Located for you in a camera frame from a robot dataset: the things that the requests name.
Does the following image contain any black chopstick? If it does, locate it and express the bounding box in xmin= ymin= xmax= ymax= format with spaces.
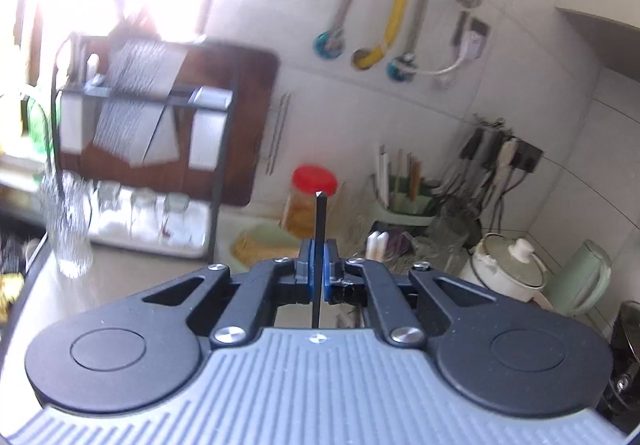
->
xmin=311 ymin=191 xmax=328 ymax=329

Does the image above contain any green plastic colander basket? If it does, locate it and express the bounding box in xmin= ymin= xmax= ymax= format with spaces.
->
xmin=228 ymin=222 xmax=306 ymax=271

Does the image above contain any red lid plastic jar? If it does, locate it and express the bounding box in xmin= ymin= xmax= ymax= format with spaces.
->
xmin=281 ymin=164 xmax=338 ymax=239

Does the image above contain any green utensil drainer holder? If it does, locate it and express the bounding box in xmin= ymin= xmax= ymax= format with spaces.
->
xmin=362 ymin=144 xmax=435 ymax=227

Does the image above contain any white rice cooker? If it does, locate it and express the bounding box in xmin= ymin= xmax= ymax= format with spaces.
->
xmin=458 ymin=233 xmax=553 ymax=311

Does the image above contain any white tray under glasses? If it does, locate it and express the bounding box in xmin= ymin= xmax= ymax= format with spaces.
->
xmin=89 ymin=182 xmax=210 ymax=259

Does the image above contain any brown wooden cutting board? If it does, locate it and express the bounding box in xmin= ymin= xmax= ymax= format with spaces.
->
xmin=60 ymin=40 xmax=280 ymax=206

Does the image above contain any hanging knives rack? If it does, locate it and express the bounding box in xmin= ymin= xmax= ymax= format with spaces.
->
xmin=436 ymin=114 xmax=544 ymax=246

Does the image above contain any clear glass vase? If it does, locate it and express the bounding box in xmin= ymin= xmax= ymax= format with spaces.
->
xmin=39 ymin=171 xmax=93 ymax=279

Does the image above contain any green electric kettle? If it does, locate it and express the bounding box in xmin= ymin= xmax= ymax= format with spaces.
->
xmin=542 ymin=239 xmax=612 ymax=317

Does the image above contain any black metal shelf rack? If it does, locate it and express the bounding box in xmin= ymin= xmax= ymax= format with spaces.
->
xmin=51 ymin=35 xmax=221 ymax=259

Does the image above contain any flexible metal water hose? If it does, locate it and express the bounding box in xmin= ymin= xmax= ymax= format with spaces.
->
xmin=387 ymin=0 xmax=501 ymax=83

